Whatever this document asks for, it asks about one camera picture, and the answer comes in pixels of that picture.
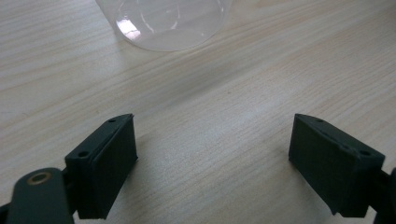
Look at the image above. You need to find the clear plastic cup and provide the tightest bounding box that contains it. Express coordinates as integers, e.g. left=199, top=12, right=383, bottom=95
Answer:
left=94, top=0, right=233, bottom=52

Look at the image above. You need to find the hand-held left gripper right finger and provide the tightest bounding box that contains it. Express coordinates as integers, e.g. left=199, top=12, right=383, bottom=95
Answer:
left=288, top=113, right=386, bottom=218

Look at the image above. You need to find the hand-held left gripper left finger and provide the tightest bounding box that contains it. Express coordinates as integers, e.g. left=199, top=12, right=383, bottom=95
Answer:
left=64, top=113, right=139, bottom=220

